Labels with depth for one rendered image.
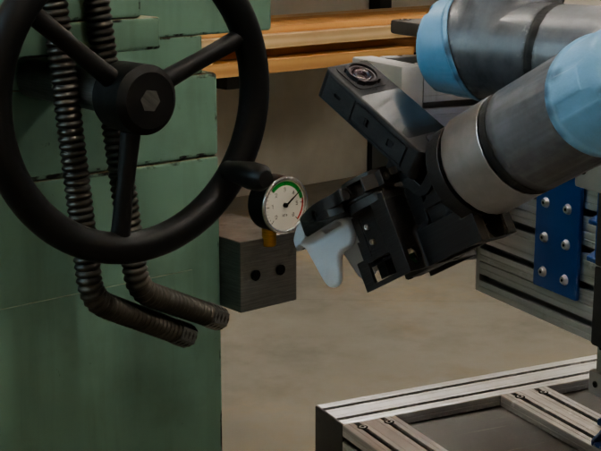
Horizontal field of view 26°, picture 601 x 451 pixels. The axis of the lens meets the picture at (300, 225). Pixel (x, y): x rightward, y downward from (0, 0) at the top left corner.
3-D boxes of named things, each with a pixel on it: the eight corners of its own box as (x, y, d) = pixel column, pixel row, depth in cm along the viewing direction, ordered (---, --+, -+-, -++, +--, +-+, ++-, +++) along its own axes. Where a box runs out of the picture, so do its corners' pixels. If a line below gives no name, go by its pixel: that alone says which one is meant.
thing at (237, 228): (242, 314, 142) (241, 242, 140) (177, 290, 151) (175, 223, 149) (301, 300, 147) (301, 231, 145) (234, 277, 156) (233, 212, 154)
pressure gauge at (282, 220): (263, 255, 138) (263, 180, 137) (241, 248, 141) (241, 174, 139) (308, 245, 142) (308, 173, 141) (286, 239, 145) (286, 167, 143)
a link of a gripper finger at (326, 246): (289, 308, 104) (358, 272, 97) (266, 239, 105) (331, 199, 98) (318, 300, 106) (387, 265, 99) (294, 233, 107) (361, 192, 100)
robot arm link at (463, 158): (461, 97, 86) (540, 86, 91) (417, 124, 89) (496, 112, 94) (501, 203, 84) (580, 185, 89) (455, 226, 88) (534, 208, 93)
